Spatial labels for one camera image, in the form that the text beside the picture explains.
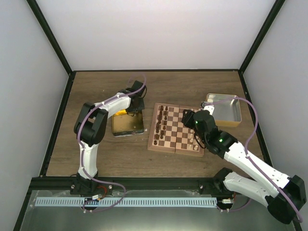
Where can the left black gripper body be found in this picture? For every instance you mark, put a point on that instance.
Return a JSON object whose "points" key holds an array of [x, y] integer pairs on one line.
{"points": [[137, 108]]}

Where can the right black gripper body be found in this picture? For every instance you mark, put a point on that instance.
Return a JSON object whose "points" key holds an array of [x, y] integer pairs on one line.
{"points": [[189, 118]]}

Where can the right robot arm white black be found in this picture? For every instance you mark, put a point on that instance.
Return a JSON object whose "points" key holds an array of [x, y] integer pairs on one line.
{"points": [[283, 196]]}

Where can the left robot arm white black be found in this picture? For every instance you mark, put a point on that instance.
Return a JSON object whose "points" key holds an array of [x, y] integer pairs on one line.
{"points": [[92, 121]]}

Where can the gold tin with dark pieces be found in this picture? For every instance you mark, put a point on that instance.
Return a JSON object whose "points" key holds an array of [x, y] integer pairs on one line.
{"points": [[127, 124]]}

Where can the wooden chess board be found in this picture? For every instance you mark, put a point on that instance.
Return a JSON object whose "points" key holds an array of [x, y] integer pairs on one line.
{"points": [[175, 139]]}

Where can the row of white chess pieces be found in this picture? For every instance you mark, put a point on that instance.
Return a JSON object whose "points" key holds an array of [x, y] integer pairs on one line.
{"points": [[192, 142]]}

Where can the silver tin yellow rim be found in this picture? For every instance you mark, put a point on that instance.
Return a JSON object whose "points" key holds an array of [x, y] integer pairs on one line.
{"points": [[227, 111]]}

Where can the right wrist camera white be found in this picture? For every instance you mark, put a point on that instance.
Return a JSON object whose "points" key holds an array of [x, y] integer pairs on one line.
{"points": [[207, 106]]}

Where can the light blue cable duct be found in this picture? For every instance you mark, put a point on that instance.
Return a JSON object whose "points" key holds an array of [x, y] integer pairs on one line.
{"points": [[203, 202]]}

